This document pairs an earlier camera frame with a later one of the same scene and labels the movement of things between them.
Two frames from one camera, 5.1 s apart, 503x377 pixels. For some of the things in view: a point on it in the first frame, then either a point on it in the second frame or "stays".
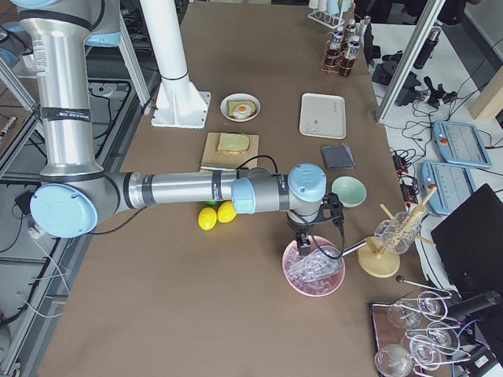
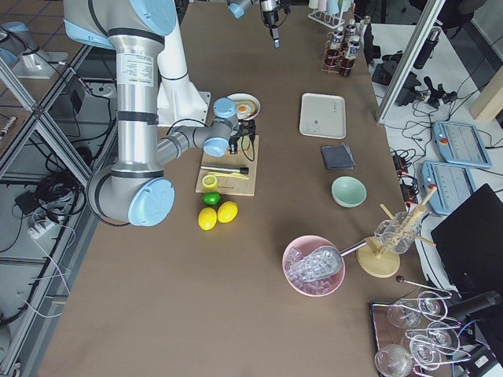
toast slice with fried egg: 241,108 stays
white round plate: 239,96 stays
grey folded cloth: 338,157 stays
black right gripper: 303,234 -> 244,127
